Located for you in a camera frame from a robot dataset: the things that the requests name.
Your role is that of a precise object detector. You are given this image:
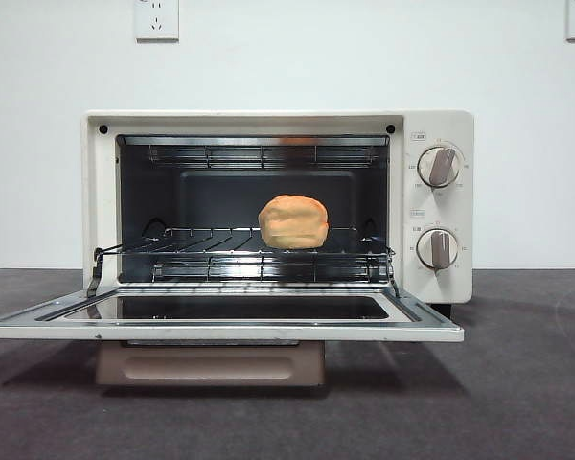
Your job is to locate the oven door with beige handle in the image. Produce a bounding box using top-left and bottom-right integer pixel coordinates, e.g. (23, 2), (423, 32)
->
(0, 285), (465, 388)

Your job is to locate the cream white toaster oven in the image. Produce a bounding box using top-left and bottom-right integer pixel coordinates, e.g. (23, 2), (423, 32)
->
(80, 109), (475, 317)

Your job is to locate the golden brown bread roll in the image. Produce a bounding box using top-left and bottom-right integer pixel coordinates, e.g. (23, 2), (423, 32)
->
(258, 194), (330, 250)

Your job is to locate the metal wire oven rack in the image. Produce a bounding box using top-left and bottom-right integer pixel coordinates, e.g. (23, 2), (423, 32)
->
(95, 226), (397, 288)

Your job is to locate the round beige oven knob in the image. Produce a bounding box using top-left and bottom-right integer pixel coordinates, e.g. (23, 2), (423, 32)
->
(417, 228), (460, 270)
(419, 146), (464, 190)

